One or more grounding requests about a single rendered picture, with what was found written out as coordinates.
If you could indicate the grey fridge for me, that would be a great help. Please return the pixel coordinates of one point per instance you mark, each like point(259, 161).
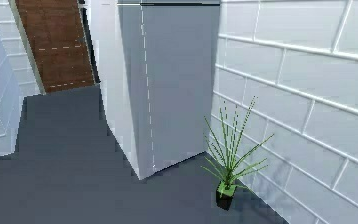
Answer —
point(167, 83)

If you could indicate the green house plant black pot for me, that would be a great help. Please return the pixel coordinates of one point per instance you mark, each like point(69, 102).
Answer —
point(229, 160)

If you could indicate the brown wooden cupboard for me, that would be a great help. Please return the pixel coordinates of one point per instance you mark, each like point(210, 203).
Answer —
point(58, 46)

